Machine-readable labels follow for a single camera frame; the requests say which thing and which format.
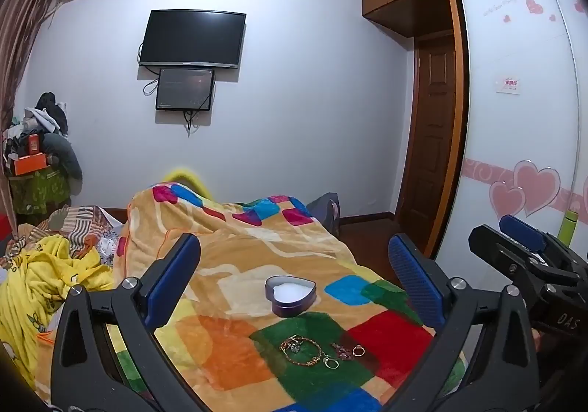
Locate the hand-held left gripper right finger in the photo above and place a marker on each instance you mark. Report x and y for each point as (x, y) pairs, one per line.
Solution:
(413, 276)

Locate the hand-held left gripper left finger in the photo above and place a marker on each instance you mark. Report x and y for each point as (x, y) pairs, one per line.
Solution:
(177, 267)

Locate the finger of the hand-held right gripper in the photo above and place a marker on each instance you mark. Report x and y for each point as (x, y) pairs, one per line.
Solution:
(523, 230)
(496, 246)

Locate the purple pendant earrings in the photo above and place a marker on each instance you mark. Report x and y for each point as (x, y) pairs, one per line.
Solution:
(341, 350)

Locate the purple heart-shaped tin box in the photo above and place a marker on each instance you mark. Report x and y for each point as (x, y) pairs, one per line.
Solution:
(290, 297)

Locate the green bottle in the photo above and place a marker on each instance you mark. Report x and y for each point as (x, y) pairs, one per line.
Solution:
(568, 228)

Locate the colourful checked blanket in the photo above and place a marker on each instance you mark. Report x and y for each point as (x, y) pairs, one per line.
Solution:
(257, 256)

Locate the striped patterned quilt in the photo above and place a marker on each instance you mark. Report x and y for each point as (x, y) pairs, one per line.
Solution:
(87, 228)

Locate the grey bag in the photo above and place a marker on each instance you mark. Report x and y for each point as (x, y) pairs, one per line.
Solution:
(324, 212)

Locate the brown wooden door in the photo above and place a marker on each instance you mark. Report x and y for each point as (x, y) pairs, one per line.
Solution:
(432, 141)

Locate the yellow printed blanket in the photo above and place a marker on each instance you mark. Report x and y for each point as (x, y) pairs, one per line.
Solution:
(41, 283)

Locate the white and red sticker label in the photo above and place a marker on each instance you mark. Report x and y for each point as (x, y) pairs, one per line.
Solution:
(508, 86)

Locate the green patterned cloth cover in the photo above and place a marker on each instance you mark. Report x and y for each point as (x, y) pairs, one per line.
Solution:
(41, 191)

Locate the orange cardboard box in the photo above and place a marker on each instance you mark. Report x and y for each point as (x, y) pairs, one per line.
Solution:
(30, 165)

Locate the pile of clothes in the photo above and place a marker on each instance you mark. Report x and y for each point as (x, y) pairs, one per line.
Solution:
(57, 122)

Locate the small red box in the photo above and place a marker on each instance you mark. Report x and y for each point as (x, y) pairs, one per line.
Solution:
(33, 144)

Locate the striped brown curtain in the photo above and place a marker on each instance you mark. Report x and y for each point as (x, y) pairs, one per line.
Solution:
(23, 49)

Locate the small black wall monitor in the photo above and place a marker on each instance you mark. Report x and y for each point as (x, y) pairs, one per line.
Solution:
(184, 89)

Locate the large black wall television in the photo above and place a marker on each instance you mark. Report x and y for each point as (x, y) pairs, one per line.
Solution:
(193, 39)

